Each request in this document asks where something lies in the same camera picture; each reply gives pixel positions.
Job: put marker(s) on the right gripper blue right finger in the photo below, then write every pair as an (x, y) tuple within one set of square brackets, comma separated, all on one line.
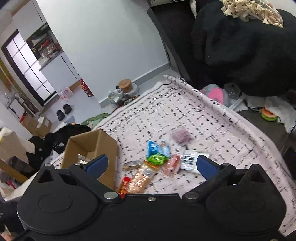
[(216, 176)]

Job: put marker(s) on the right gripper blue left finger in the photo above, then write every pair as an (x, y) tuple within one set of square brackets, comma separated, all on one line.
[(87, 175)]

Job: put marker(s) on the white black labelled pack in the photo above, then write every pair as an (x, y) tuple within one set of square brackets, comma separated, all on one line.
[(189, 160)]

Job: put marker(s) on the red chocolate bar wrapper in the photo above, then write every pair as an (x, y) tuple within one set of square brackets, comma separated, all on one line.
[(122, 190)]

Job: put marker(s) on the pink sausage snack pack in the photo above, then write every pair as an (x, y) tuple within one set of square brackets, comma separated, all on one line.
[(172, 166)]

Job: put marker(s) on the brown biscuit clear pack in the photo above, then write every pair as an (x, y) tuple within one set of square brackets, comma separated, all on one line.
[(131, 165)]

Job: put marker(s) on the purple snack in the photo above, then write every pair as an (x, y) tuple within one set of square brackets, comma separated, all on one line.
[(180, 135)]

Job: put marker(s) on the orange cracker pack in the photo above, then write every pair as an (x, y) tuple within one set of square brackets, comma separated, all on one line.
[(142, 177)]

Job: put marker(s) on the green snack packet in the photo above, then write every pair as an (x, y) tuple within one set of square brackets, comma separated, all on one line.
[(157, 159)]

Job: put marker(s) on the blue snack bag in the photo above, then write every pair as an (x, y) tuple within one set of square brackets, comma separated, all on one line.
[(154, 148)]

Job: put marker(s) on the long white cracker pack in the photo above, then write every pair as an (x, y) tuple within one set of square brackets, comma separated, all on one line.
[(82, 159)]

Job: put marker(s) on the brown cardboard box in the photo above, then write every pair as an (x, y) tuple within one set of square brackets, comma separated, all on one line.
[(91, 145)]

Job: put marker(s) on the black clothes heap on floor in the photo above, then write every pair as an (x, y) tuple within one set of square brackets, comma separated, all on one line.
[(56, 141)]

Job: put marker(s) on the green cartoon floor mat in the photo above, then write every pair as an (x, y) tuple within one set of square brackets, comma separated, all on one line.
[(93, 121)]

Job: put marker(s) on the black slipper left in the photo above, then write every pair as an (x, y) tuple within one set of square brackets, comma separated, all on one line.
[(60, 115)]

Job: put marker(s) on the small cardboard box on floor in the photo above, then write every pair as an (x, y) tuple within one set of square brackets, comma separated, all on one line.
[(39, 127)]

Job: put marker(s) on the white black patterned blanket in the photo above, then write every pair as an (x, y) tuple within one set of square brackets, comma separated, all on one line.
[(257, 202)]

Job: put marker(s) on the burger shaped toy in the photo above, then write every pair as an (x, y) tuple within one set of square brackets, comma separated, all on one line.
[(268, 116)]

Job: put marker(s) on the wooden table with cloth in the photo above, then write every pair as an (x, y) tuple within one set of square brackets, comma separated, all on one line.
[(13, 146)]

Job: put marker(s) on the pink grey plush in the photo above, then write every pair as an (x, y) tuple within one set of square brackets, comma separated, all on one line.
[(216, 93)]

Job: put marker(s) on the clear bag by container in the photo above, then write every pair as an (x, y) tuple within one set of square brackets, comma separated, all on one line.
[(116, 97)]

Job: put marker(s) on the pink plastic bag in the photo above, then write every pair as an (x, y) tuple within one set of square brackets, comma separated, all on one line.
[(65, 93)]

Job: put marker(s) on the brown lidded round container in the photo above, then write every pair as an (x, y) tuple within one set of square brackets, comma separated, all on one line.
[(125, 85)]

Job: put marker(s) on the white kitchen cabinet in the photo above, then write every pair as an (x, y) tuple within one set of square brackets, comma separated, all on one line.
[(60, 72)]

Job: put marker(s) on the black clothes pile on chair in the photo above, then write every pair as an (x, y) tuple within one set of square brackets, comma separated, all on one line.
[(211, 48)]

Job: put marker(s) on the dark framed glass door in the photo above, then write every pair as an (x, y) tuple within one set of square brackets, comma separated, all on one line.
[(27, 68)]

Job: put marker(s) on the beige tasselled cloth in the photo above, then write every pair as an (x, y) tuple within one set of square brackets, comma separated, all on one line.
[(245, 10)]

